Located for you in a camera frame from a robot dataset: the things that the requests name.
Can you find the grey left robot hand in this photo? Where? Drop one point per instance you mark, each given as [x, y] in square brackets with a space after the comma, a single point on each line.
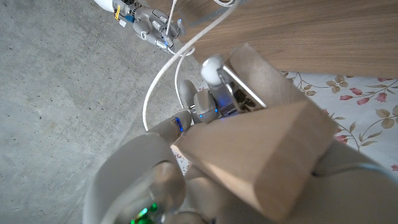
[140, 174]

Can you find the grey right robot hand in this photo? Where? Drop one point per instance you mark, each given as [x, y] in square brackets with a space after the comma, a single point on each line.
[152, 26]

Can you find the wooden clip hanger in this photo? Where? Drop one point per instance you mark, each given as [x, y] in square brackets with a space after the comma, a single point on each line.
[264, 149]

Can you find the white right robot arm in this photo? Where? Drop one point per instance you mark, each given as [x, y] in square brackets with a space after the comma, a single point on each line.
[109, 3]

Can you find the floral backdrop cloth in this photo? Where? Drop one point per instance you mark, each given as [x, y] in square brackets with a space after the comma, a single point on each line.
[357, 112]

